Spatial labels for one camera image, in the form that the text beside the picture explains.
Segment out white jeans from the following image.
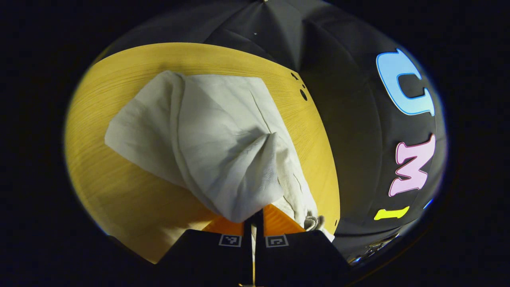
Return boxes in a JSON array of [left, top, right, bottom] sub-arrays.
[[104, 71, 336, 243]]

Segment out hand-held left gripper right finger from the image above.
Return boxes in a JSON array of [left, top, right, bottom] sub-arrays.
[[255, 204, 352, 287]]

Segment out black backdrop cloth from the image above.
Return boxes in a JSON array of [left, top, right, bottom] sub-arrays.
[[100, 0, 447, 264]]

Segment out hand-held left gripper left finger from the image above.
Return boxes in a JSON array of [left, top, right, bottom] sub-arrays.
[[157, 215, 254, 287]]

